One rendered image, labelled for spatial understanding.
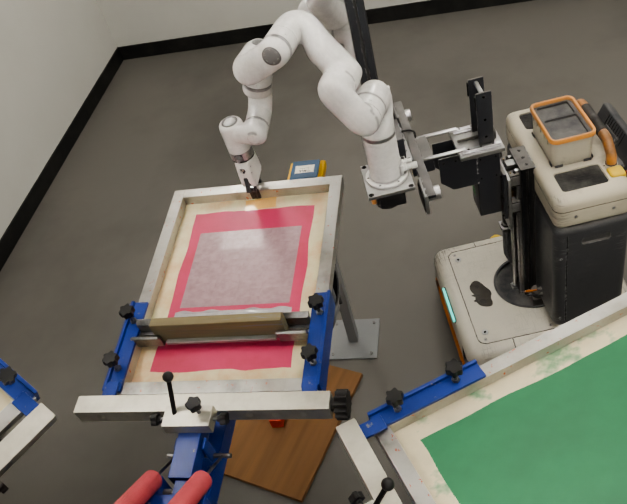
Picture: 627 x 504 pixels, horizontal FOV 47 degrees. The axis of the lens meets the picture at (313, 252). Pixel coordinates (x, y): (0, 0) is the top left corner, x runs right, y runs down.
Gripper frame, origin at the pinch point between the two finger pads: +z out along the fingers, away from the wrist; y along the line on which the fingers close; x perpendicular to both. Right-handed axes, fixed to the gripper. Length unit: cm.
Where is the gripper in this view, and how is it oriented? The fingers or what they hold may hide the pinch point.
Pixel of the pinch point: (256, 189)
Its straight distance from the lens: 240.8
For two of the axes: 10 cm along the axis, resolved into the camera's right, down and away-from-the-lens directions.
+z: 2.3, 6.5, 7.3
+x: -9.7, 0.7, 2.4
